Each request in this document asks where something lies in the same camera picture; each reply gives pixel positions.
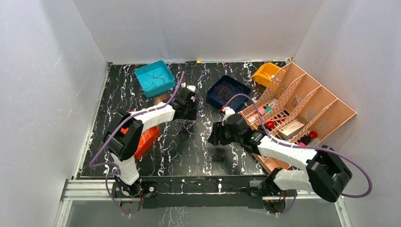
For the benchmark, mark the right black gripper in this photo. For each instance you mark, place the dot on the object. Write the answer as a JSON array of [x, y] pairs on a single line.
[[218, 128]]

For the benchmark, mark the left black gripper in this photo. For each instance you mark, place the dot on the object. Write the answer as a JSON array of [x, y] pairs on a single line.
[[190, 112]]

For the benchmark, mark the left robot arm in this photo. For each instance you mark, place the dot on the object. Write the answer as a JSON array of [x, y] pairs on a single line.
[[137, 122]]

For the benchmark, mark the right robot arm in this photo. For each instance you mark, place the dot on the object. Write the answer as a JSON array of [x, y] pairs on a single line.
[[319, 170]]

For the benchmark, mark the paperback book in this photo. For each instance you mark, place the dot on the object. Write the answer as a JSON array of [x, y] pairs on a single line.
[[161, 99]]

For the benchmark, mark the teal plastic bin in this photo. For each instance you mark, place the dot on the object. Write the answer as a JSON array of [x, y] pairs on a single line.
[[155, 78]]

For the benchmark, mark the dark blue plastic bin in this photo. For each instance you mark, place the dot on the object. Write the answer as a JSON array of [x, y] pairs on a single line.
[[225, 88]]

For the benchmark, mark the orange plastic bin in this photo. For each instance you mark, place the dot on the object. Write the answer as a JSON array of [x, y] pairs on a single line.
[[147, 141]]

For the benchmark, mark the yellow plastic bin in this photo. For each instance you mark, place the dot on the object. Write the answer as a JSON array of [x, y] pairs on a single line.
[[265, 74]]

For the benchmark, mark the pink desk organizer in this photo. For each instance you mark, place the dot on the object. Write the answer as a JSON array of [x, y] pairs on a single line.
[[298, 104]]

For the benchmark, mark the red black small tool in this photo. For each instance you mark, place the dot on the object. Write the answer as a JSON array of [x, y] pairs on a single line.
[[306, 139]]

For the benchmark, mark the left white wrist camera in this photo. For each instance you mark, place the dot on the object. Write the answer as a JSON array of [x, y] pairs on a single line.
[[190, 87]]

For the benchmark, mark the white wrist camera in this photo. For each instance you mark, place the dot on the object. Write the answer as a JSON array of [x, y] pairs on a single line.
[[190, 87], [228, 111]]

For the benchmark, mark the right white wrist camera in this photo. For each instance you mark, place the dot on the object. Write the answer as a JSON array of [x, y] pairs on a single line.
[[228, 111]]

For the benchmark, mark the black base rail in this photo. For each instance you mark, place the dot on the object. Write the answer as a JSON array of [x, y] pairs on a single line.
[[250, 191]]

